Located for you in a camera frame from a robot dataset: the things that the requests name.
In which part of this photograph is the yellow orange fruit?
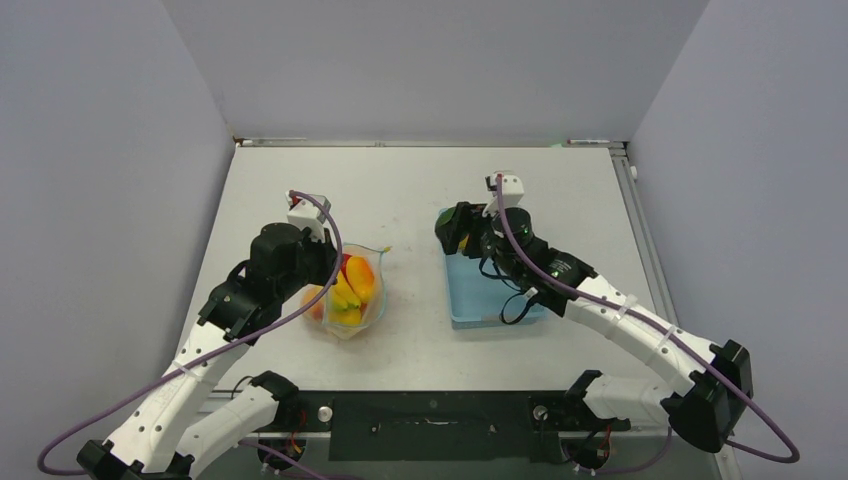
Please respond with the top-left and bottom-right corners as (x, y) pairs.
(301, 286), (326, 319)
(328, 308), (362, 327)

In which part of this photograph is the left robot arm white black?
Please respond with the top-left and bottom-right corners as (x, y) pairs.
(77, 223), (342, 479)

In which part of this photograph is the yellow orange fruit bottom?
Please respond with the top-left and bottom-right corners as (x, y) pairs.
(301, 286), (326, 319)

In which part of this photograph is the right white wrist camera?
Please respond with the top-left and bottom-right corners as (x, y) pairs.
(483, 171), (525, 217)

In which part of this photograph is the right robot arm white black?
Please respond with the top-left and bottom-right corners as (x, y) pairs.
(434, 202), (753, 453)

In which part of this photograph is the clear zip top bag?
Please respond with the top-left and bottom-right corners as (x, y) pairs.
(301, 243), (391, 340)

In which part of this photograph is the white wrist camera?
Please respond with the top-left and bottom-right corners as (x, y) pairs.
(483, 171), (525, 217)
(286, 190), (326, 243)

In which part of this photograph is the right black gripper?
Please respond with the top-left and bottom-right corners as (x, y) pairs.
(439, 202), (524, 283)

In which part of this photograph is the orange yellow mango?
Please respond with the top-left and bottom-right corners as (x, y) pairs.
(345, 256), (376, 303)

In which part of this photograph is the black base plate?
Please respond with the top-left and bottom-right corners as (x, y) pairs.
(259, 390), (631, 463)

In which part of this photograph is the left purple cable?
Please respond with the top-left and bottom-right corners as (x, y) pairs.
(36, 190), (344, 476)

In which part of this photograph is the aluminium rail frame right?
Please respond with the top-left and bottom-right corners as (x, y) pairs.
(609, 142), (737, 439)

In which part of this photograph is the blue plastic basket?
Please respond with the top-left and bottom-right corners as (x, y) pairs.
(442, 204), (544, 330)

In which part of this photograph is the yellow banana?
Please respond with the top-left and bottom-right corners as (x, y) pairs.
(328, 273), (361, 311)

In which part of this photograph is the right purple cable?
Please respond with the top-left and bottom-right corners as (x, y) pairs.
(495, 173), (801, 464)

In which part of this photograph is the green avocado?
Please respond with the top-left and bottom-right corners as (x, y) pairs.
(434, 206), (457, 248)

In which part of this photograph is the purple cable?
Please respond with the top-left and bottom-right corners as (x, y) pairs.
(36, 190), (344, 476)
(495, 173), (801, 464)

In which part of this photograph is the marker pen on edge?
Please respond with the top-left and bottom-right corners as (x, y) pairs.
(566, 139), (614, 147)

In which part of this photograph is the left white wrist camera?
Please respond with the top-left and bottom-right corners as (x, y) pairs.
(286, 190), (326, 243)

